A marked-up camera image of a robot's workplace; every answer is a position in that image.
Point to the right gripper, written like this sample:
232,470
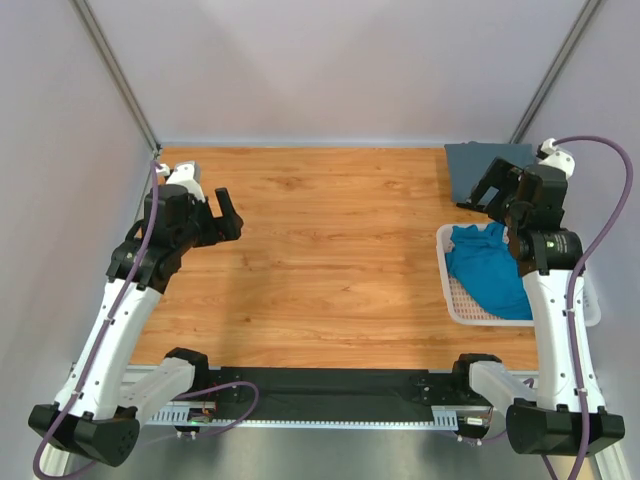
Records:
502,177

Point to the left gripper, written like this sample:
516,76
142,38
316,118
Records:
232,221

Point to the blue t-shirt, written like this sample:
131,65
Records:
481,262

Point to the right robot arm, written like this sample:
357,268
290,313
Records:
550,310

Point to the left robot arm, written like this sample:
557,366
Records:
125,320

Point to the folded grey t-shirt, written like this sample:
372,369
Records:
467,163

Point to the white plastic basket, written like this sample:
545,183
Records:
464,310

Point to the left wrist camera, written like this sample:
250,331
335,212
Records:
186,174

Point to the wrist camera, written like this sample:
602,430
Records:
550,154
186,174

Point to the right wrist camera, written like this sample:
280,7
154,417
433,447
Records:
550,154

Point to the right frame post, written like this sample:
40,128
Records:
586,15

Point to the frame post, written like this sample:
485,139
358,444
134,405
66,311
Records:
107,55
586,15

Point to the left frame post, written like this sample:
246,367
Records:
107,55

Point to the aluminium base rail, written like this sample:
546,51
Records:
231,404

